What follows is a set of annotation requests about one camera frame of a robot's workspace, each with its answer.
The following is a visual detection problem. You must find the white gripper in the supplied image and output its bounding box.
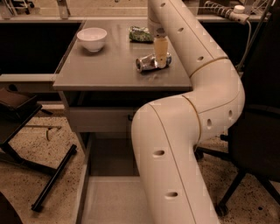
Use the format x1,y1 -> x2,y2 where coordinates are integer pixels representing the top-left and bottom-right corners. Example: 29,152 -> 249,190
147,11 -> 168,68

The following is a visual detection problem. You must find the crushed silver blue redbull can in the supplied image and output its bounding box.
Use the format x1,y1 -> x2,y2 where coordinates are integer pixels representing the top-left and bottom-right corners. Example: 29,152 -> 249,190
136,53 -> 172,73

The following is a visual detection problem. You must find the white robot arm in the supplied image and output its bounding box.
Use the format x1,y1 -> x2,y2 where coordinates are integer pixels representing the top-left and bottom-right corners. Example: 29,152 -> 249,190
131,0 -> 245,224

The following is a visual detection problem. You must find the crushed green can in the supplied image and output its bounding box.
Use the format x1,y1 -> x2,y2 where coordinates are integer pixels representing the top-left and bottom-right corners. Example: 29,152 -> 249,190
129,26 -> 154,43

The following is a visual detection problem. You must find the grey drawer cabinet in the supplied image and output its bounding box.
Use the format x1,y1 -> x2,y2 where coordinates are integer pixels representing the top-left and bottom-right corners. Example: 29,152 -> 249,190
53,18 -> 192,148

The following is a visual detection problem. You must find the open grey lower drawer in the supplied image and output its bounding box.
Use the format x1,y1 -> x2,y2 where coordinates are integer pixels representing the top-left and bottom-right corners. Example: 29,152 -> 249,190
73,134 -> 153,224

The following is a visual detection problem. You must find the white ceramic bowl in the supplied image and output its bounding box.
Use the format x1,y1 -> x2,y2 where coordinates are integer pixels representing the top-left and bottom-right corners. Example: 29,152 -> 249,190
77,27 -> 107,53

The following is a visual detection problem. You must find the white power strip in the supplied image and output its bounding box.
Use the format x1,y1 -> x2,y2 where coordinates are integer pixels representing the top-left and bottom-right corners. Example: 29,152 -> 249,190
204,0 -> 249,25

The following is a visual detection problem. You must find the black office chair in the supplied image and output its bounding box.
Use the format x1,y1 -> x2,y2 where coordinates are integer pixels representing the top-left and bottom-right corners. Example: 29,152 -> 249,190
195,1 -> 280,216

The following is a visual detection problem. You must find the brown box on stand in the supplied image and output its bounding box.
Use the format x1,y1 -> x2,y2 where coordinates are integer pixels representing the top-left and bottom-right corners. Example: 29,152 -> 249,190
0,87 -> 38,120

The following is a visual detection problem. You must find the black table stand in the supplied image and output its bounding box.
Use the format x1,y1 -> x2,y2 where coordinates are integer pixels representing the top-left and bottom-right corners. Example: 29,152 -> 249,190
0,104 -> 78,214

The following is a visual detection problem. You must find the white cable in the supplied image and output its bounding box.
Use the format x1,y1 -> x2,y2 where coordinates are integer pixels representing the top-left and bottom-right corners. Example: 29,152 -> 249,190
235,20 -> 252,74

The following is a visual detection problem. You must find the closed drawer with black handle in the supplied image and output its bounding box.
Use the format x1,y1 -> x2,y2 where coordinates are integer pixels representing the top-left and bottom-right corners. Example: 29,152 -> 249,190
66,107 -> 135,133

